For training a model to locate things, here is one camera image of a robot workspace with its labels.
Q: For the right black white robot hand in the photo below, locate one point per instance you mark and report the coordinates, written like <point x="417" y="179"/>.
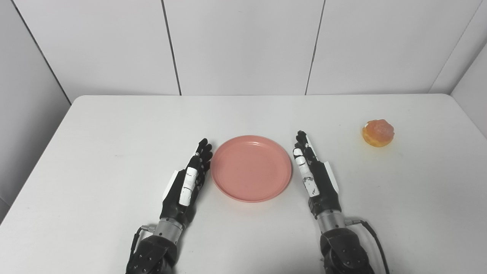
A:
<point x="315" y="179"/>

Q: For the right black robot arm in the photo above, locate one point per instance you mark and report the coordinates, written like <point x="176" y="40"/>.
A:
<point x="340" y="243"/>

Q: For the orange cream puff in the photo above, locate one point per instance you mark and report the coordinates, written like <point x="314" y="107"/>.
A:
<point x="377" y="132"/>

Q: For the pink round plate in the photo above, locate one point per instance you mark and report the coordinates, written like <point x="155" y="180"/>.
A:
<point x="251" y="168"/>

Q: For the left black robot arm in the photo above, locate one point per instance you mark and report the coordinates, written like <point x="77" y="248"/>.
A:
<point x="159" y="245"/>

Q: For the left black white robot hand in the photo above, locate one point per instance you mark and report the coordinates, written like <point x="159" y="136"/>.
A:
<point x="186" y="182"/>

